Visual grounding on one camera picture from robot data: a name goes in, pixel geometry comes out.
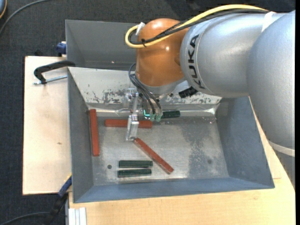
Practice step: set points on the pale grey metal gripper finger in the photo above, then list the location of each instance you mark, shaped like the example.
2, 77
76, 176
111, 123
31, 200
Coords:
132, 129

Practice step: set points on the red-brown flat block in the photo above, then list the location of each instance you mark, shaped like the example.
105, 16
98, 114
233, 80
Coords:
94, 135
116, 123
154, 156

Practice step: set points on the dark green flat block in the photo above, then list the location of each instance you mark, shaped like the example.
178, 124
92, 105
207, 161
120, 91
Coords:
171, 114
134, 163
134, 172

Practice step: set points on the grey metal bin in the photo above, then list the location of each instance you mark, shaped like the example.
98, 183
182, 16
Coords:
199, 149

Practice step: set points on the pale wood board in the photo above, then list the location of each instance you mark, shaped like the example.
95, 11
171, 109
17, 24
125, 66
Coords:
47, 130

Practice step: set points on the black cylinder on white bracket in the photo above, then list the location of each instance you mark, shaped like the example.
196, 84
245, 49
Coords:
187, 92

